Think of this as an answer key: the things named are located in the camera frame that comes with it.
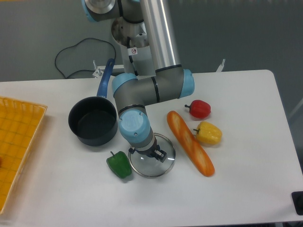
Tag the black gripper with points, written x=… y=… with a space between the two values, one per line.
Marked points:
x=152 y=150

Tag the glass pot lid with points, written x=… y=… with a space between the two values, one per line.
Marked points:
x=149 y=167

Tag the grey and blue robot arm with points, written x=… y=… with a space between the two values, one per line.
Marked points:
x=132 y=94

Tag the baguette bread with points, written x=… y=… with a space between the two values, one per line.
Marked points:
x=189 y=143

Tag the green bell pepper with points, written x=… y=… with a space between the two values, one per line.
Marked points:
x=119 y=164

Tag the yellow bell pepper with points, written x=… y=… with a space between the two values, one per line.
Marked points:
x=208 y=133

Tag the red bell pepper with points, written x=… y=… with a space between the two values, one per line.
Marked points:
x=199 y=109

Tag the black object at table edge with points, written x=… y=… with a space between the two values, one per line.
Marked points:
x=298 y=202

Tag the yellow woven basket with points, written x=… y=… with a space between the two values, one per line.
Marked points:
x=19 y=123

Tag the dark pot with blue handle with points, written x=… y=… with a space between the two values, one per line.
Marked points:
x=94 y=119

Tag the white bracket behind table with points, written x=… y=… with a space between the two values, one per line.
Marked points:
x=221 y=66

